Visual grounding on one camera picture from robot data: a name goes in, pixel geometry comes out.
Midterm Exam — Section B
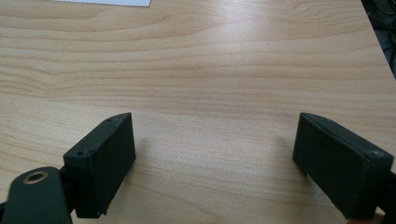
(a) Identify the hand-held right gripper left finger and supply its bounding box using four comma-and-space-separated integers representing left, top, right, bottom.
63, 112, 137, 219

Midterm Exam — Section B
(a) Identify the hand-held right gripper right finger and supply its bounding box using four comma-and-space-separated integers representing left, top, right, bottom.
291, 112, 395, 220

